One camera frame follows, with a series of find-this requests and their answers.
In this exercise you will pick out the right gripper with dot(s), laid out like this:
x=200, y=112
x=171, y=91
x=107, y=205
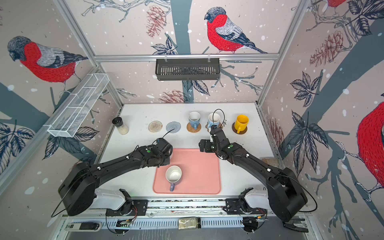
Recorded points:
x=206, y=142

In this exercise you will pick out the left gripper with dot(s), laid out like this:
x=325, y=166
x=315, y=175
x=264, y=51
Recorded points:
x=168, y=160

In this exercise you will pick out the white mug purple handle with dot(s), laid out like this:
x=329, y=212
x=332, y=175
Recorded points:
x=173, y=176

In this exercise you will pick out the tan cork round coaster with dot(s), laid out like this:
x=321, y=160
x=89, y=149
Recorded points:
x=191, y=129

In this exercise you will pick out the brown flower-shaped coaster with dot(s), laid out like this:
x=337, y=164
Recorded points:
x=219, y=126

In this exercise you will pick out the multicolour woven round coaster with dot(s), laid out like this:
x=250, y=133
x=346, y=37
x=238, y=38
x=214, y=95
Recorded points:
x=155, y=126

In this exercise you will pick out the white mug light-blue handle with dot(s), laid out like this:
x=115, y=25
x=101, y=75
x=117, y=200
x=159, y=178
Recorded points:
x=213, y=120

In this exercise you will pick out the white mug blue handle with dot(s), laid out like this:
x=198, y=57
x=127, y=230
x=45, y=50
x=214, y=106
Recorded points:
x=194, y=119

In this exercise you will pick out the dark brown round coaster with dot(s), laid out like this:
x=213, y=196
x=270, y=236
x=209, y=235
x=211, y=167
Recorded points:
x=235, y=130

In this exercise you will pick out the grey woven round coaster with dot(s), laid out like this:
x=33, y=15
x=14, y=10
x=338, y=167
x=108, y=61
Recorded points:
x=173, y=127

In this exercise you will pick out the yellow mug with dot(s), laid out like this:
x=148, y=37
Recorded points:
x=241, y=123

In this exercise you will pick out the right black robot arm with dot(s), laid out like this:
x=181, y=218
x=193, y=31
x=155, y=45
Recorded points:
x=286, y=196

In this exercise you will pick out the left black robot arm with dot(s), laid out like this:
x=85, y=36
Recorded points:
x=78, y=190

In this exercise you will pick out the pink tray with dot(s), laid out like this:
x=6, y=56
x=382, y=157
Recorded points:
x=200, y=174

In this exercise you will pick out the black-lid spice jar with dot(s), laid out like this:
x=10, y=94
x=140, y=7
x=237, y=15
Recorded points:
x=119, y=124

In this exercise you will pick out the clear jar with grains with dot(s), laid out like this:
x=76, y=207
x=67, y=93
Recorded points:
x=271, y=161

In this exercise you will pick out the jar below table edge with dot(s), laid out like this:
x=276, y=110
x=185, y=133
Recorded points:
x=189, y=223

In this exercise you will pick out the black hanging basket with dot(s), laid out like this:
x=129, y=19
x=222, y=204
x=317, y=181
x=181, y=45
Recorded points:
x=187, y=69

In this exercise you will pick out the black clamp tool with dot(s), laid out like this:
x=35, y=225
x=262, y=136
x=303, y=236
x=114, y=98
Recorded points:
x=291, y=225

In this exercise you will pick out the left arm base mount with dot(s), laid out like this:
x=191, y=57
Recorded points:
x=131, y=208

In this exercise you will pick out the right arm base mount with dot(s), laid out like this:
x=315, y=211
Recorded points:
x=240, y=207

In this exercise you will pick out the white wire mesh basket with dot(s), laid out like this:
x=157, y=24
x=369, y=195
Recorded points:
x=81, y=102

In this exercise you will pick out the black device on rail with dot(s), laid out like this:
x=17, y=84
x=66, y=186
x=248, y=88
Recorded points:
x=83, y=227

